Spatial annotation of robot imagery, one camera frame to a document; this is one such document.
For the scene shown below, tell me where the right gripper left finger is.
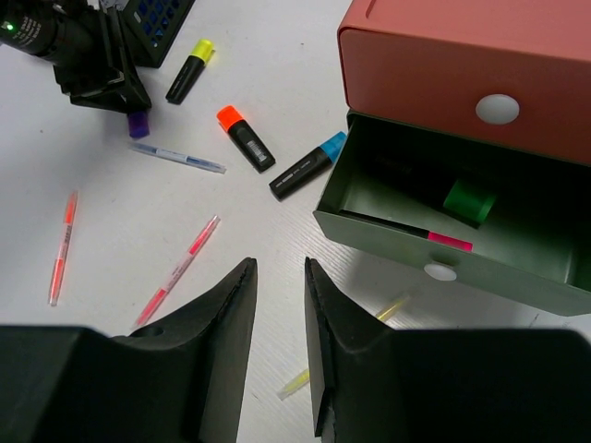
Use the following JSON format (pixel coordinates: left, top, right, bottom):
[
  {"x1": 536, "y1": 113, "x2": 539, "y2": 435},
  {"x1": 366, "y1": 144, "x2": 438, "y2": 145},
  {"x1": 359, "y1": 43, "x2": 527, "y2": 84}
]
[{"x1": 1, "y1": 258, "x2": 258, "y2": 442}]

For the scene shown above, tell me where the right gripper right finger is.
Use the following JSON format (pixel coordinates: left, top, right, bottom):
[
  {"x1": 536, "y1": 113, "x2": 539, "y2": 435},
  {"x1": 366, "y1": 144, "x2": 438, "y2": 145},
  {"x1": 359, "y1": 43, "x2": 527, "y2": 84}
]
[{"x1": 305, "y1": 259, "x2": 590, "y2": 442}]

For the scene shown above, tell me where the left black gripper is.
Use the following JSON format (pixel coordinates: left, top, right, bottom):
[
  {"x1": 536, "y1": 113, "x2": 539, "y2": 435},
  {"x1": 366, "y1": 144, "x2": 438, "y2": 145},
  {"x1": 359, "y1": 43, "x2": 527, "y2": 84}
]
[{"x1": 1, "y1": 1, "x2": 151, "y2": 114}]

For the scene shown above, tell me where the blue plastic folder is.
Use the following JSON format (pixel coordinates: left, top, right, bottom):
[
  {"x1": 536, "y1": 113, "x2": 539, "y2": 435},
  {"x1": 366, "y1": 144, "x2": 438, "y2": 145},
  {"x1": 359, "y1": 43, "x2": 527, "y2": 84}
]
[{"x1": 133, "y1": 0, "x2": 180, "y2": 47}]

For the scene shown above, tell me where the yellow thin pen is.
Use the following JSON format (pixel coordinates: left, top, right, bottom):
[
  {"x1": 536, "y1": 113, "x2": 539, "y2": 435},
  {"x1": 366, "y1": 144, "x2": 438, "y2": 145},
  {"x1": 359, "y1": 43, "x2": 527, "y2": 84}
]
[{"x1": 276, "y1": 290, "x2": 415, "y2": 401}]

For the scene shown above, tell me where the purple cap black highlighter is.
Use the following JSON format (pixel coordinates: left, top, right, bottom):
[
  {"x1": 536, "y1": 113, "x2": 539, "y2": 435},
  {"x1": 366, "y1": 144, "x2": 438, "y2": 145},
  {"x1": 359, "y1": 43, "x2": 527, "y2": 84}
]
[{"x1": 127, "y1": 111, "x2": 150, "y2": 139}]

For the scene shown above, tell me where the yellow cap black highlighter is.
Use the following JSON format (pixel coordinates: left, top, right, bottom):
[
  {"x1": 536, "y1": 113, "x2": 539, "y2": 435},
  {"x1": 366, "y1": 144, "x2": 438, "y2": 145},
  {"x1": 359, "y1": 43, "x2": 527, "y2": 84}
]
[{"x1": 165, "y1": 39, "x2": 214, "y2": 104}]

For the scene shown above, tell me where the orange cap black highlighter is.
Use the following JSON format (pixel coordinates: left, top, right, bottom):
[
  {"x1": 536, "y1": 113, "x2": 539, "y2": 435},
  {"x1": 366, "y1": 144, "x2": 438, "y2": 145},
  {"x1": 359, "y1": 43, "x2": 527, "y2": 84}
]
[{"x1": 217, "y1": 105, "x2": 276, "y2": 173}]

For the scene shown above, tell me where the pink cap black highlighter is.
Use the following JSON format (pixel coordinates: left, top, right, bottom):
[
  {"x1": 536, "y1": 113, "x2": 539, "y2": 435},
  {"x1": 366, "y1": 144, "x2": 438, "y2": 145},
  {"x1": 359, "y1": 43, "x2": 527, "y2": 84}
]
[{"x1": 339, "y1": 210, "x2": 473, "y2": 252}]

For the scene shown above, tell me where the green cap black highlighter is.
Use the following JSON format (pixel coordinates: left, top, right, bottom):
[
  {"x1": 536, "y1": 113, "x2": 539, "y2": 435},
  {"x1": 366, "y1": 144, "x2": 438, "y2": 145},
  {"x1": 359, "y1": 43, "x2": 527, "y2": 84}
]
[{"x1": 366, "y1": 152, "x2": 497, "y2": 228}]

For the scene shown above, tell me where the green drawer box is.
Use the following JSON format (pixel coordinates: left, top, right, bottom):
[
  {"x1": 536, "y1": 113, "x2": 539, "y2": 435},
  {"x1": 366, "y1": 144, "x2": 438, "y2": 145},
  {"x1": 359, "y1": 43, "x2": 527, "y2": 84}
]
[{"x1": 315, "y1": 113, "x2": 590, "y2": 317}]

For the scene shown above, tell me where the blue cap black highlighter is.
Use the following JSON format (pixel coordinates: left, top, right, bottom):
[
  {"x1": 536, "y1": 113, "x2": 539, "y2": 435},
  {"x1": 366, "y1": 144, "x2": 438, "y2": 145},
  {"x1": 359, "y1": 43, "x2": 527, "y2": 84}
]
[{"x1": 269, "y1": 132, "x2": 346, "y2": 201}]

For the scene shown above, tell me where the salmon top drawer box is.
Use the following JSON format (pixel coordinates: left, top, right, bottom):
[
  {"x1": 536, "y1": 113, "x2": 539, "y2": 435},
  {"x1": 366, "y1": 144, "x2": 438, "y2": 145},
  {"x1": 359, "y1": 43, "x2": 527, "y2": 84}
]
[{"x1": 337, "y1": 1, "x2": 590, "y2": 164}]

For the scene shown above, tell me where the black mesh file organizer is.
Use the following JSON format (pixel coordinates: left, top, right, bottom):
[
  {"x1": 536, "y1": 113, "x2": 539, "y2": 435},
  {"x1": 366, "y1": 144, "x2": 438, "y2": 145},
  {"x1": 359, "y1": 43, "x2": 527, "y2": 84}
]
[{"x1": 121, "y1": 0, "x2": 195, "y2": 68}]

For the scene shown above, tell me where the pink thin pen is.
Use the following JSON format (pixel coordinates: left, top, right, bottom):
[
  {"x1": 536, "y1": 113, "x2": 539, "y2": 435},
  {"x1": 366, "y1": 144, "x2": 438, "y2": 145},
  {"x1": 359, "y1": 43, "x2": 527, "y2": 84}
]
[{"x1": 133, "y1": 215, "x2": 221, "y2": 328}]

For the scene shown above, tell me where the blue thin pen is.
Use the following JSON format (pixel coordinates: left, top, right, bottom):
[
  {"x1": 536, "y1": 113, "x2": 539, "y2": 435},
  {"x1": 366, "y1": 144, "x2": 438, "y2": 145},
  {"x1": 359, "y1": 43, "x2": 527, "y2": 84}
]
[{"x1": 129, "y1": 142, "x2": 226, "y2": 174}]

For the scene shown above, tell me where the orange thin pen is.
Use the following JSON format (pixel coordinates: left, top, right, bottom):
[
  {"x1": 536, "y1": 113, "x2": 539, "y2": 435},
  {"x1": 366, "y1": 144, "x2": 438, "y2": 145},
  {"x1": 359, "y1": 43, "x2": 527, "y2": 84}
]
[{"x1": 48, "y1": 191, "x2": 78, "y2": 307}]

